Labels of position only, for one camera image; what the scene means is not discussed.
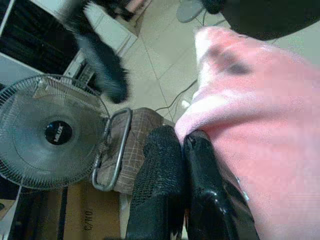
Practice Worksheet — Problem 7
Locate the grey electric fan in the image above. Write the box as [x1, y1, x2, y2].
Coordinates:
[0, 74, 113, 189]

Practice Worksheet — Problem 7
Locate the brown round sofa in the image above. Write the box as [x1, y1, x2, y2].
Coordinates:
[203, 0, 320, 42]

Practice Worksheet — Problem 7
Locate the brown plaid cushion stool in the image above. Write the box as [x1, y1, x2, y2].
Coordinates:
[91, 106, 176, 195]

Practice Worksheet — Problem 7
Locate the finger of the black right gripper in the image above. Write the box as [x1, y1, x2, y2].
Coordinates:
[66, 0, 130, 105]

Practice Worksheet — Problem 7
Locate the white shelf unit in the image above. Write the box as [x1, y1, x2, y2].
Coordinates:
[0, 0, 139, 85]

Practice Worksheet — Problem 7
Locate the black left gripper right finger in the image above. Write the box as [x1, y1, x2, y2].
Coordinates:
[183, 129, 261, 240]

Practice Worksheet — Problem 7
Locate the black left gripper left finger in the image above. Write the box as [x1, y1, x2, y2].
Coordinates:
[125, 124, 188, 240]

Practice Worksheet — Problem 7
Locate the grey floor cable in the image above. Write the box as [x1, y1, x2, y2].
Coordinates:
[154, 79, 199, 114]

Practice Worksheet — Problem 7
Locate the grey round stand base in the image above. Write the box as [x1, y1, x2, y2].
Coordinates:
[175, 0, 205, 24]

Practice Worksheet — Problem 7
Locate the pink pillow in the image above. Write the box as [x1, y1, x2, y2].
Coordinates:
[173, 25, 320, 240]

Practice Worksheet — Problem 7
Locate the cardboard box black print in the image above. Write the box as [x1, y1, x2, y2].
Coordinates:
[31, 179, 131, 240]

